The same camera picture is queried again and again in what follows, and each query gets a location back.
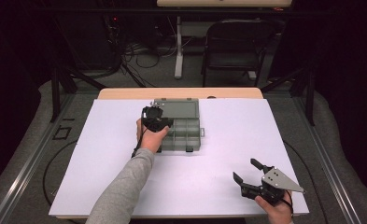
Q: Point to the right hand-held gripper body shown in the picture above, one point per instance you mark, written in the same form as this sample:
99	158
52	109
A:
271	189

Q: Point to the black tape strip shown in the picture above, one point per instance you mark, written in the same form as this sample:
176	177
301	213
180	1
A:
68	119

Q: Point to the dark equipment rack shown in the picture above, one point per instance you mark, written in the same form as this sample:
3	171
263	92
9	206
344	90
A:
113	37

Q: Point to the grey plastic compartment box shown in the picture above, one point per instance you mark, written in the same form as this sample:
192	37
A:
187	133

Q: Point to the beige desk top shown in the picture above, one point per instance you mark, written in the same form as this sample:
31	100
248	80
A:
223	2

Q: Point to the black metal stand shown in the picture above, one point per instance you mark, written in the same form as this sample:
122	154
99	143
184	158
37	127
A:
55	93
311	99

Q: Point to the person's right hand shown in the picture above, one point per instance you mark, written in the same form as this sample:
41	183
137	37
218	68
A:
279	213

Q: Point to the white power adapter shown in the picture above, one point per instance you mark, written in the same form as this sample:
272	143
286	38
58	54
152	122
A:
251	75

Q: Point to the black folding chair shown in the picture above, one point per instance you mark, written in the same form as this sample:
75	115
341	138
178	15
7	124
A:
238	40

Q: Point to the white desk leg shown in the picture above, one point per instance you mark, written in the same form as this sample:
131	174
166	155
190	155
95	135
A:
179	56

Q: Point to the person's left hand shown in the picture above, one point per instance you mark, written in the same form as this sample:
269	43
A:
150	140

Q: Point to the aluminium floor rail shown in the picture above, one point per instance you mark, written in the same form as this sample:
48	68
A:
330	174
25	169

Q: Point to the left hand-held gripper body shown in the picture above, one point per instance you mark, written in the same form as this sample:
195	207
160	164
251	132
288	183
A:
153	119

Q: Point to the white table mat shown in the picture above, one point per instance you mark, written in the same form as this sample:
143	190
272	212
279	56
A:
221	149

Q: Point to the light wooden table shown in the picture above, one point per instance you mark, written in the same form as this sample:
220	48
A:
178	92

